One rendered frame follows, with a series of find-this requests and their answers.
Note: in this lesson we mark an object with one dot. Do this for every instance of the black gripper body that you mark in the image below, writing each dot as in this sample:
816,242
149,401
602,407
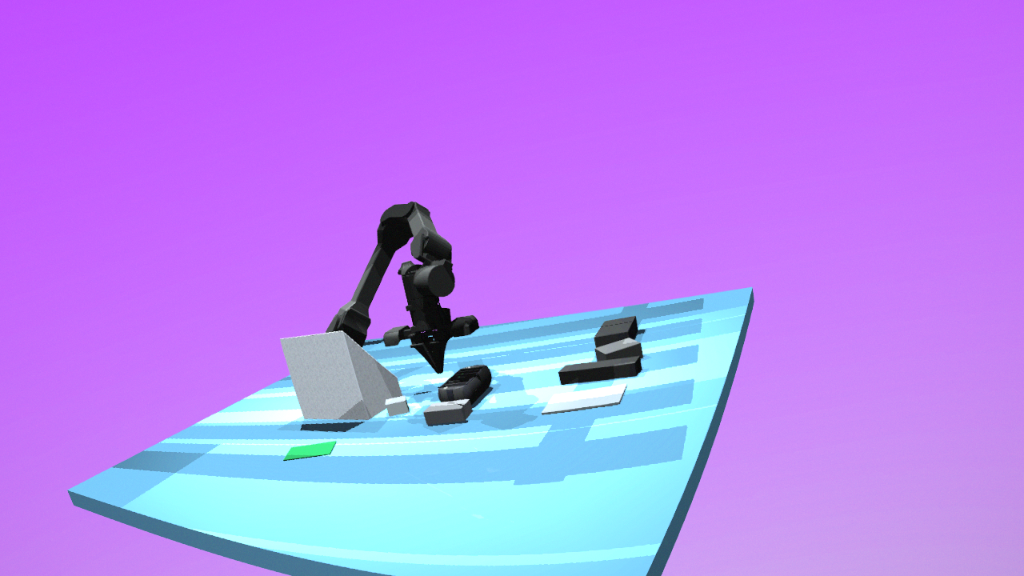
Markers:
427,321

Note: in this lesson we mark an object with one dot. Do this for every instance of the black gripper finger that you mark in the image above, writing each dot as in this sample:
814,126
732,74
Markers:
438,351
425,351

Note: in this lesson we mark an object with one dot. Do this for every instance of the flat green rectangular plate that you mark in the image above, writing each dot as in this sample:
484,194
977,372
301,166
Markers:
309,451

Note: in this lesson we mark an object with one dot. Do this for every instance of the dark grey controller unit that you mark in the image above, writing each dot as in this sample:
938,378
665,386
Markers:
468,383

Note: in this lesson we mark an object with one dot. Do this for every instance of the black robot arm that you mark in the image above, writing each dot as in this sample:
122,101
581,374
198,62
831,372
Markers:
434,278

